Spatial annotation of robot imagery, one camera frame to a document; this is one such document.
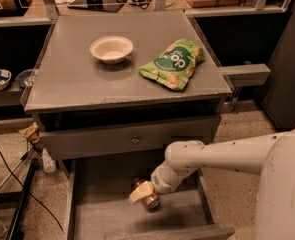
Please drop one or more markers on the grey upper drawer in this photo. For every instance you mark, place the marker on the grey upper drawer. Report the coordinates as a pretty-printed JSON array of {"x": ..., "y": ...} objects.
[{"x": 115, "y": 139}]

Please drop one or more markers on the grey open middle drawer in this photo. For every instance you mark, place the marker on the grey open middle drawer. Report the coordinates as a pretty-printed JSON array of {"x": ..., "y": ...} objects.
[{"x": 101, "y": 209}]

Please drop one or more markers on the grey drawer cabinet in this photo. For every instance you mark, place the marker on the grey drawer cabinet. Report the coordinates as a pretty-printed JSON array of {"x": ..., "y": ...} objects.
[{"x": 74, "y": 90}]

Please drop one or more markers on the black monitor stand base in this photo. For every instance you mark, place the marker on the black monitor stand base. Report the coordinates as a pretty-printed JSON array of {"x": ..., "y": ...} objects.
[{"x": 96, "y": 5}]

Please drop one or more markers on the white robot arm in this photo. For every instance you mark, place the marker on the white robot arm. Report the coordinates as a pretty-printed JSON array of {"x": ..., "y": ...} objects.
[{"x": 272, "y": 157}]

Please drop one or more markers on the white paper bowl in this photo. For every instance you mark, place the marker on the white paper bowl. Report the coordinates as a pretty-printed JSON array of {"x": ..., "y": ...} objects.
[{"x": 111, "y": 49}]

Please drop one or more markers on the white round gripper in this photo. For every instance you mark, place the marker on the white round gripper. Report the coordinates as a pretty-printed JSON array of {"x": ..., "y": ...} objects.
[{"x": 157, "y": 180}]

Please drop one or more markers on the grey side shelf block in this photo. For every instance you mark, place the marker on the grey side shelf block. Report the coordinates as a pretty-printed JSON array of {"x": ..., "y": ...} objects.
[{"x": 246, "y": 75}]

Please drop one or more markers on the green chip bag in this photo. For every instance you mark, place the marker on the green chip bag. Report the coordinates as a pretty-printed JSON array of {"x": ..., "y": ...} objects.
[{"x": 175, "y": 66}]

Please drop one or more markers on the grey glass bowl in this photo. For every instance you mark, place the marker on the grey glass bowl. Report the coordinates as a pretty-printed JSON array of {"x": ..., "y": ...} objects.
[{"x": 26, "y": 78}]

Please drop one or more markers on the red coke can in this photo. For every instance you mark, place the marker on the red coke can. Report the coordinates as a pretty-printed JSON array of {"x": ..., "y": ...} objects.
[{"x": 151, "y": 202}]

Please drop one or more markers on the brown snack packet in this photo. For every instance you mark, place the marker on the brown snack packet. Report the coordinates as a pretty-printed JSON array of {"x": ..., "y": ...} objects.
[{"x": 31, "y": 134}]

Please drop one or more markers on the white plastic bottle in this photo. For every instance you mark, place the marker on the white plastic bottle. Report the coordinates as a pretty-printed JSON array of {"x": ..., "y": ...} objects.
[{"x": 49, "y": 164}]

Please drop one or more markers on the black metal stand leg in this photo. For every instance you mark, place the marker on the black metal stand leg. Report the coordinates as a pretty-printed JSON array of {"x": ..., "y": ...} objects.
[{"x": 14, "y": 226}]

